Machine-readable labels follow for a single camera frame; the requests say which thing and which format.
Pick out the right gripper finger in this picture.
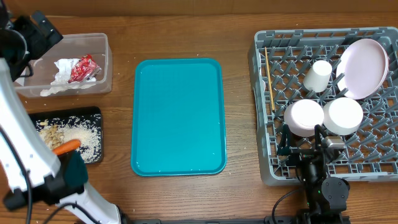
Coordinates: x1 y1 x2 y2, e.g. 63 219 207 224
278 124 295 149
314 124 328 148

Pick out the pink bowl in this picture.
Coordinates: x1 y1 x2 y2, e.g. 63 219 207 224
284 99 324 137

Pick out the white bowl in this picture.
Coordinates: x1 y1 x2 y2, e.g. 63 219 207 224
323 97 363 135

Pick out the wooden chopstick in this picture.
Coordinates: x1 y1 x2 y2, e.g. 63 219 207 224
264 47 275 112

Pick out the white napkin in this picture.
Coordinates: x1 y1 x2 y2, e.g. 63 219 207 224
40 58 94 97

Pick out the white paper cup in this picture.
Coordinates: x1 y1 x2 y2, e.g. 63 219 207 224
303 60 332 93

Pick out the red snack wrapper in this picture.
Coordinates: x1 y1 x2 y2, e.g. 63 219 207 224
68 54 101 83

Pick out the pink round plate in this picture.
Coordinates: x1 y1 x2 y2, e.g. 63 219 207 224
336 39 389 100

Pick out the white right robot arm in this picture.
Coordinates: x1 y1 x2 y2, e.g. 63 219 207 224
271 124 350 224

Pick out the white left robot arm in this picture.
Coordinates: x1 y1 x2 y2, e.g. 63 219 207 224
1 4 129 223

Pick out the grey dishwasher rack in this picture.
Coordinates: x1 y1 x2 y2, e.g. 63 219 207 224
248 27 397 186

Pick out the black food waste tray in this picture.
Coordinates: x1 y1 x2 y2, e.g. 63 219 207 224
29 106 103 164

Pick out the clear plastic bin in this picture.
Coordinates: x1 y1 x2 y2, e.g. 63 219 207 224
14 33 113 98

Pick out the pile of peanuts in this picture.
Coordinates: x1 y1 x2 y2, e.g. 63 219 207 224
38 120 65 150

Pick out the pile of white rice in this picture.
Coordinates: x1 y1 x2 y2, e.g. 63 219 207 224
33 113 103 164

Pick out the teal serving tray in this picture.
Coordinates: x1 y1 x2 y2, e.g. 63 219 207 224
131 58 227 177

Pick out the orange carrot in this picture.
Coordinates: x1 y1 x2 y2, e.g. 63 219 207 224
52 139 81 156

